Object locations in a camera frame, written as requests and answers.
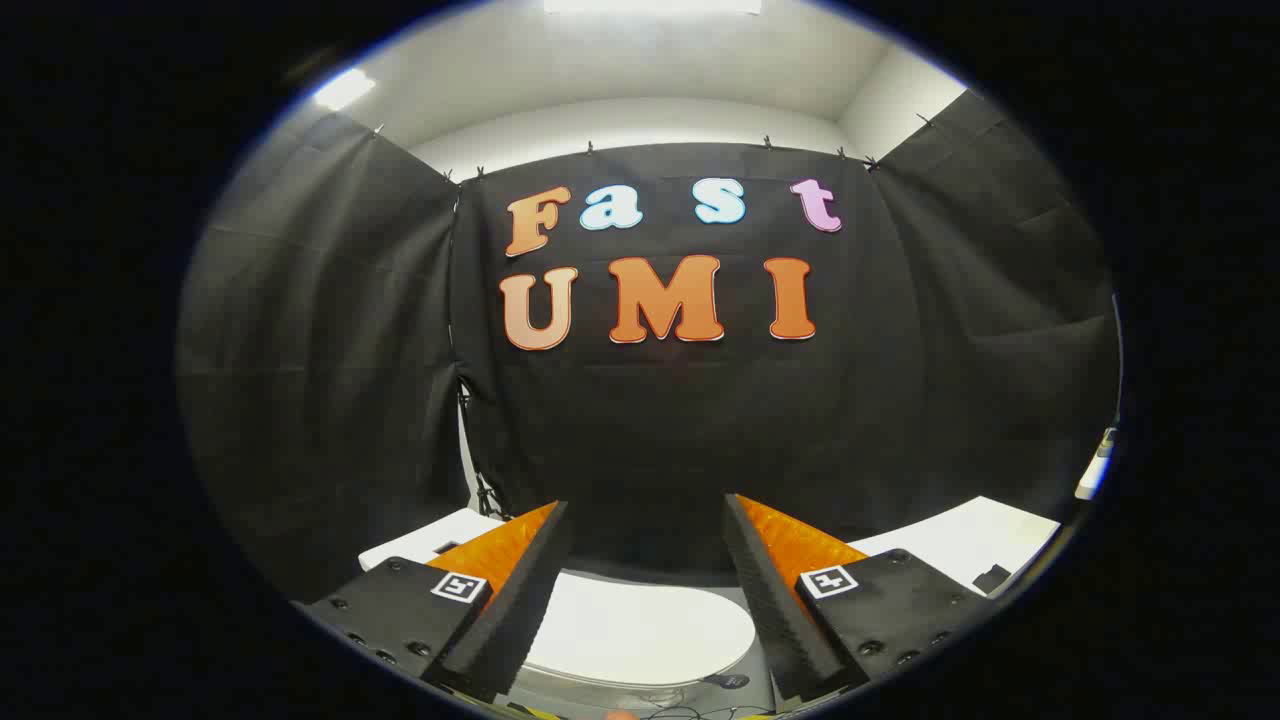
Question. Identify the white panelled cabinet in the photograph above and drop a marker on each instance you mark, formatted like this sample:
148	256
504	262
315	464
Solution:
960	545

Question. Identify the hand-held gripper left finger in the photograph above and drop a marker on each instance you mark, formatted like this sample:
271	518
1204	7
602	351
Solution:
520	610

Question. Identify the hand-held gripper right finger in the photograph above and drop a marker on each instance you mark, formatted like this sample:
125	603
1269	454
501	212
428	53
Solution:
780	620

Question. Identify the long ceiling light panel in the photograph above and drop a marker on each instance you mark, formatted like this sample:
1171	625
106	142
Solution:
650	5

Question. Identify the black backdrop cloth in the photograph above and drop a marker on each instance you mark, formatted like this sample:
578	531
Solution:
650	430

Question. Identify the small white object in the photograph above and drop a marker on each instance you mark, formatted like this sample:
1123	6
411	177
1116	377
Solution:
1095	470

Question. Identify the small ceiling light panel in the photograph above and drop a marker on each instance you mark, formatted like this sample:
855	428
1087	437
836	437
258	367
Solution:
343	89

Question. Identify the white toilet lid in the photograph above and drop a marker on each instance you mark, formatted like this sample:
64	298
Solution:
640	630

